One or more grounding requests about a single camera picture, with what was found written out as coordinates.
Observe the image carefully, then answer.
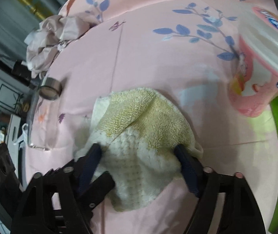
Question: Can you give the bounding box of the pink printed bedsheet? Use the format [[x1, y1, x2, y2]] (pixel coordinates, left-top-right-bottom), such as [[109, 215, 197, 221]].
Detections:
[[20, 0, 278, 234]]

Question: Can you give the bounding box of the white panelled cabinet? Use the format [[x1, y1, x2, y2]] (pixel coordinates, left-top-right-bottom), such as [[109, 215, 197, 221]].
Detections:
[[0, 69, 24, 108]]

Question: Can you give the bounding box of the clear glass bottle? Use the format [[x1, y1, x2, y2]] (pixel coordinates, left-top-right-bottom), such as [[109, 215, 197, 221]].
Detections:
[[28, 77, 63, 150]]

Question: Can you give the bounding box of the grey curtain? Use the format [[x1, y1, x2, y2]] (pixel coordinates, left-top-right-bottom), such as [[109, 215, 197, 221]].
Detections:
[[0, 0, 81, 61]]

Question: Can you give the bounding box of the white plastic bag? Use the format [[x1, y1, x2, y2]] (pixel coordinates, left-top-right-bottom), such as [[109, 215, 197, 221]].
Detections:
[[14, 123, 30, 150]]

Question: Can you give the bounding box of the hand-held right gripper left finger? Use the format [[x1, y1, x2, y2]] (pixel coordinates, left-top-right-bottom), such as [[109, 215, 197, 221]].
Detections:
[[11, 143, 103, 234]]

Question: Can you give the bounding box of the potted plant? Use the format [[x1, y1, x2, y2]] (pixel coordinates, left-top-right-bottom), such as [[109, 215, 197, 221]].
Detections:
[[14, 94, 30, 113]]

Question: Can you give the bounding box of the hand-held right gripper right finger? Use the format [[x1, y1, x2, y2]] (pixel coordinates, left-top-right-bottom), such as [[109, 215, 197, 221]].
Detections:
[[174, 144, 267, 234]]

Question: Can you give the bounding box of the yellow and white fluffy towel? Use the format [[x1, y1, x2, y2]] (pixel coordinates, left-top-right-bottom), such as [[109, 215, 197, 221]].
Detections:
[[74, 86, 204, 212]]

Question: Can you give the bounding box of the crumpled beige cloth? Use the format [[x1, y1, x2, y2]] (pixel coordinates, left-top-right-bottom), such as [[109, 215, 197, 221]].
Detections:
[[25, 13, 103, 78]]

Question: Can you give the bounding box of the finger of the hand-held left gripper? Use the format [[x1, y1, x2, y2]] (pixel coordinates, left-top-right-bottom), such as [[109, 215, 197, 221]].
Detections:
[[79, 172, 116, 222]]

